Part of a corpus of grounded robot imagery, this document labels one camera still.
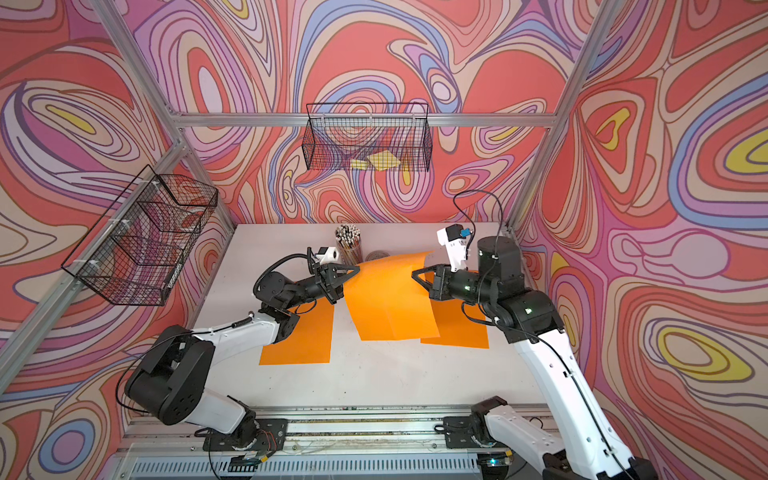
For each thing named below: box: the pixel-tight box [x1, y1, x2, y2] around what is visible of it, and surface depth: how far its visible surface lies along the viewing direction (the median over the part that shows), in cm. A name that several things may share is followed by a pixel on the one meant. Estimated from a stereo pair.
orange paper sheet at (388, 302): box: [344, 252, 440, 341], surface depth 67 cm
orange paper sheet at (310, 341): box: [259, 298, 335, 365], surface depth 90 cm
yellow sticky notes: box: [350, 150, 401, 172], surface depth 91 cm
